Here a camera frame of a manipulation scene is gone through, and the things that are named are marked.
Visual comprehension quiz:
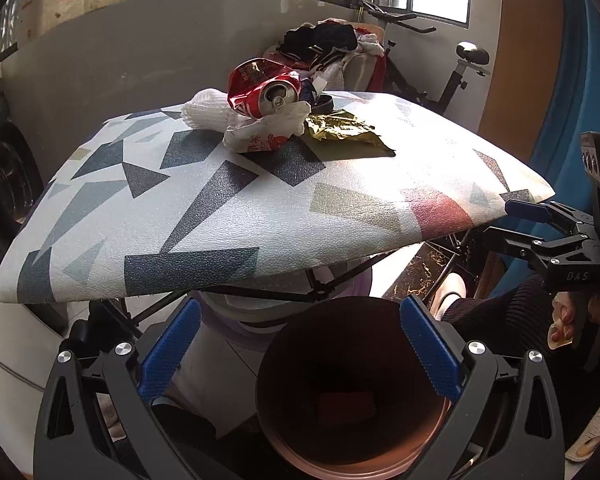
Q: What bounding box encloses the pile of clothes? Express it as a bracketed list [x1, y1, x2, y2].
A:
[277, 19, 386, 80]

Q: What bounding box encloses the beige knit cloth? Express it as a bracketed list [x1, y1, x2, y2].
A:
[564, 389, 600, 463]

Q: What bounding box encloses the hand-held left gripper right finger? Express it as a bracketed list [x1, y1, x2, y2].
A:
[401, 295, 566, 480]

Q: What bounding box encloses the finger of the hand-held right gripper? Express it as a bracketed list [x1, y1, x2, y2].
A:
[481, 225, 600, 281]
[504, 199, 598, 241]

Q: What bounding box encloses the grey washing machine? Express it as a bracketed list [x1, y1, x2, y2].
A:
[0, 80, 48, 271]

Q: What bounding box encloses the dark ribbed knit clothing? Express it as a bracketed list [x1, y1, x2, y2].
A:
[437, 274, 561, 361]

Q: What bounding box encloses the brown round trash bin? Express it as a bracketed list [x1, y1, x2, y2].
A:
[255, 296, 463, 479]

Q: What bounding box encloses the white foam fruit net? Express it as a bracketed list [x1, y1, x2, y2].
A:
[181, 88, 241, 131]

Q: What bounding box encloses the patterned folding table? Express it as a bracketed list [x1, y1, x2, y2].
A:
[0, 91, 556, 306]

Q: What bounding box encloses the black exercise bike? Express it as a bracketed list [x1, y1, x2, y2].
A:
[350, 0, 492, 113]

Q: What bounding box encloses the crushed red soda can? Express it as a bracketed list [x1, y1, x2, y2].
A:
[228, 58, 301, 111]
[236, 74, 304, 118]

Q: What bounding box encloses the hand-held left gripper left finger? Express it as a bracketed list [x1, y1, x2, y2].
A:
[32, 297, 203, 480]

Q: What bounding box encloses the wooden door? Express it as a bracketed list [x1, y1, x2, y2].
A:
[480, 0, 566, 156]

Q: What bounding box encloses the gold foil wrapper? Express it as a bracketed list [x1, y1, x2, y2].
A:
[302, 110, 397, 157]

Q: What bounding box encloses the person's right hand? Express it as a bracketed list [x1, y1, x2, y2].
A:
[547, 291, 588, 352]

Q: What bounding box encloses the white paper bag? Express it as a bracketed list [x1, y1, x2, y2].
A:
[222, 101, 313, 155]

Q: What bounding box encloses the white lilac plastic bucket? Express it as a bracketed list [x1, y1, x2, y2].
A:
[172, 255, 376, 436]

